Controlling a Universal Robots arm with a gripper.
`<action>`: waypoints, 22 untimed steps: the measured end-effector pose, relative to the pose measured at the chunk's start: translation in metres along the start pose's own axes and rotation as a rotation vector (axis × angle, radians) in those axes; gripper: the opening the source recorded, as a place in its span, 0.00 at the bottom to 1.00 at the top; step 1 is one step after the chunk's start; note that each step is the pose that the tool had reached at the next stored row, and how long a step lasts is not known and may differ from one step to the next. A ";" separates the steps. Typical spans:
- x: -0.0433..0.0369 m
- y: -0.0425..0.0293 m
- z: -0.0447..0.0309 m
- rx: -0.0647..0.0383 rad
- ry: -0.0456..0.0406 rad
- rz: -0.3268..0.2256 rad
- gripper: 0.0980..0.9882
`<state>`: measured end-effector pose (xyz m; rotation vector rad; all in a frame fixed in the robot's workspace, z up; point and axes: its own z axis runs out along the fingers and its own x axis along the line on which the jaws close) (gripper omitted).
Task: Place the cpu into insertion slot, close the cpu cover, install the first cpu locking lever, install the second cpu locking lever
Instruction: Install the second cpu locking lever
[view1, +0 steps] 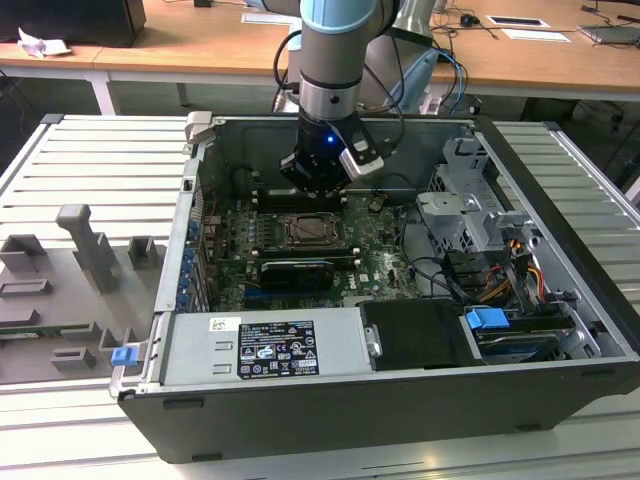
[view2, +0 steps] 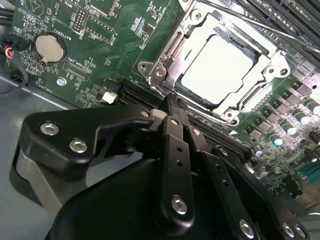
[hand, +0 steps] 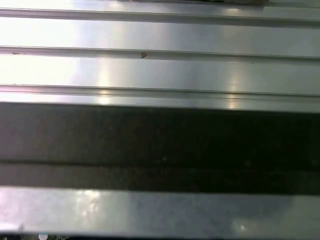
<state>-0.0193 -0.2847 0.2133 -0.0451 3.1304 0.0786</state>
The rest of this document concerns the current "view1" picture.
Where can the blue case latch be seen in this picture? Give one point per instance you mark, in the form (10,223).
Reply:
(125,356)

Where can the silver power supply box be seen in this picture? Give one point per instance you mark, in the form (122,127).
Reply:
(200,350)

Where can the wooden desk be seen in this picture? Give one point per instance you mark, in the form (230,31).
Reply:
(525,65)
(200,40)
(75,57)

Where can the RAM slot with black clip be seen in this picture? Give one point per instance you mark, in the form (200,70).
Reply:
(310,250)
(272,207)
(272,195)

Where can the crumpled white paper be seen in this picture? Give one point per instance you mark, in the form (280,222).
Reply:
(42,46)

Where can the green RAM stick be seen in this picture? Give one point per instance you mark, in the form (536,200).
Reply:
(50,330)

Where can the black and grey PC case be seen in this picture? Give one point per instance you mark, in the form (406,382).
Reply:
(350,425)

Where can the black computer box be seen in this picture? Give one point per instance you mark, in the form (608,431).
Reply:
(75,20)

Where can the hard disk in blue carrier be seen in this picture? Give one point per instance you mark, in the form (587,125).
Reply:
(485,318)

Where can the black plastic shroud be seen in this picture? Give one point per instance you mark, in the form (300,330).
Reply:
(415,335)

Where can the black computer mouse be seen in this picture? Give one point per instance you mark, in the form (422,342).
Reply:
(469,20)

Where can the silver metal disk bay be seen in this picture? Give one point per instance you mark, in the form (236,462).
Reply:
(450,205)

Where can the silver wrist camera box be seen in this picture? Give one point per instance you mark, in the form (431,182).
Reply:
(360,160)

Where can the round silver coin battery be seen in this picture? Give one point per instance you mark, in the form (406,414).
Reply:
(376,204)

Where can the pale blue teach pendant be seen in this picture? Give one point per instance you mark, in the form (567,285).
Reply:
(417,80)

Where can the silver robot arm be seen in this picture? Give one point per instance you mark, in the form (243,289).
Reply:
(330,55)

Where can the grey parts rack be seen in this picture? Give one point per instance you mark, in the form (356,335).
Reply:
(75,310)

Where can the black graphics card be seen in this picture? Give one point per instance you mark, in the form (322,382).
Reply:
(295,275)

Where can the green motherboard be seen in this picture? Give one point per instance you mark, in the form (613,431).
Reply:
(380,235)

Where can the white paper sheet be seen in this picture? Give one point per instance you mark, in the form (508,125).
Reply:
(535,35)

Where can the CPU socket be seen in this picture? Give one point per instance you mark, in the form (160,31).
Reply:
(287,245)

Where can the RAM slot with white clip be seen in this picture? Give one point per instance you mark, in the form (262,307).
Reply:
(272,202)
(272,191)

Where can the blue expansion slot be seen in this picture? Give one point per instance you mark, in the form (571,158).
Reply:
(255,300)

